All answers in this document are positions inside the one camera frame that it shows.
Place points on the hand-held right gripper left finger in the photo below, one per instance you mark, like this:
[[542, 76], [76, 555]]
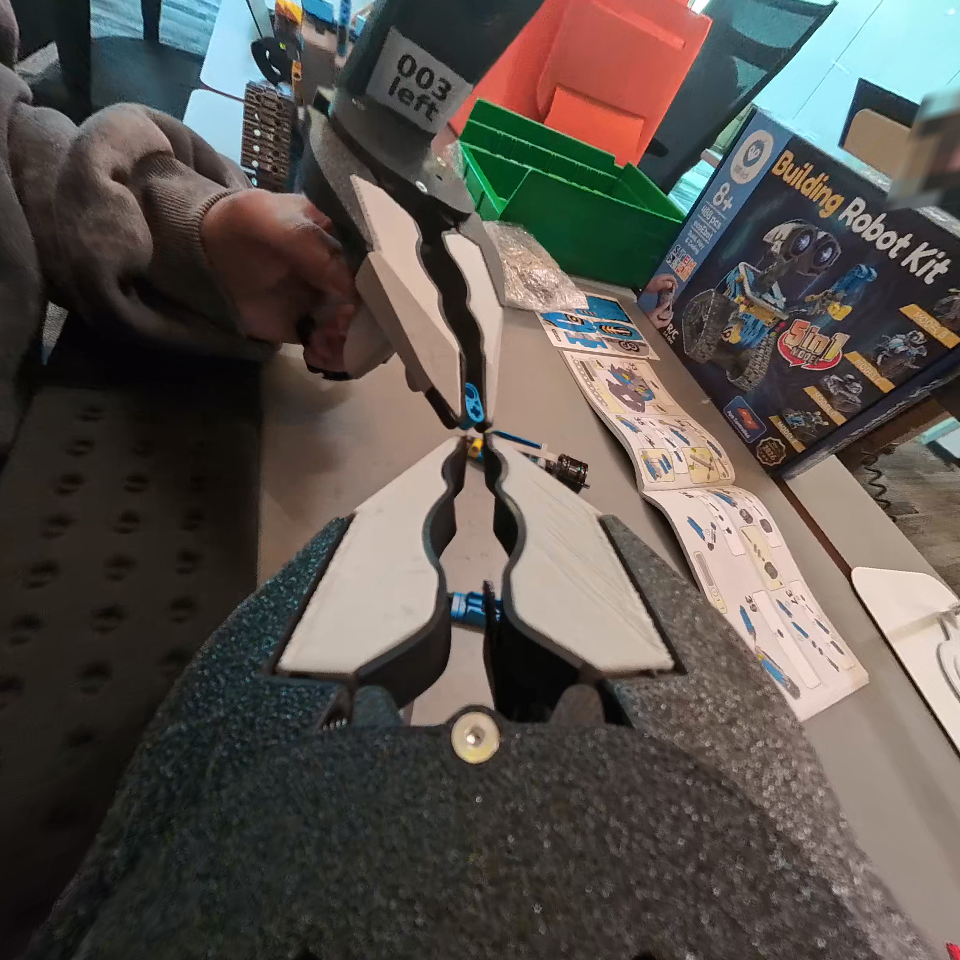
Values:
[[367, 592]]

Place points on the person's left hand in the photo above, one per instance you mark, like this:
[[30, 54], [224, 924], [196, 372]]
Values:
[[277, 262]]

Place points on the sticker sheet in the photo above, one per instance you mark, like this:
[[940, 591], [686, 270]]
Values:
[[592, 322]]

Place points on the small blue beam brick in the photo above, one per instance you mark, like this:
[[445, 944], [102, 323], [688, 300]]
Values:
[[472, 405]]

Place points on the instruction manual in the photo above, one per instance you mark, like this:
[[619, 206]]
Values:
[[757, 570]]

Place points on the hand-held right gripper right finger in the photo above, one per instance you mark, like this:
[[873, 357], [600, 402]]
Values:
[[585, 592]]

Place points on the white stand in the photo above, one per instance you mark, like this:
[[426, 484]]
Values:
[[907, 622]]

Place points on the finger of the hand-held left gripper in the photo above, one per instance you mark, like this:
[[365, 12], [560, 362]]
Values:
[[487, 322], [409, 315]]

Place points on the black mesh chair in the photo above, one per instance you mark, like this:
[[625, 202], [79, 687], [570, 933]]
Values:
[[735, 75]]

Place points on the robot kit box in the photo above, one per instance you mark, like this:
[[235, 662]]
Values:
[[825, 300]]

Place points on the green bin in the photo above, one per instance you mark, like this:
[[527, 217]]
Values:
[[585, 202]]

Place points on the clear plastic bag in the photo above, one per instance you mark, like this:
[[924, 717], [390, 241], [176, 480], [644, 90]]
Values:
[[532, 270]]

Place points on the blue panel brick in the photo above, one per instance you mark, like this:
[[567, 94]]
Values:
[[472, 606]]

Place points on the grey desk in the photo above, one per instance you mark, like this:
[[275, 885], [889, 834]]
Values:
[[322, 465]]

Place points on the wheel and beam assembly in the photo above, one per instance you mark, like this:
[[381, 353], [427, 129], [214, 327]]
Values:
[[570, 471]]

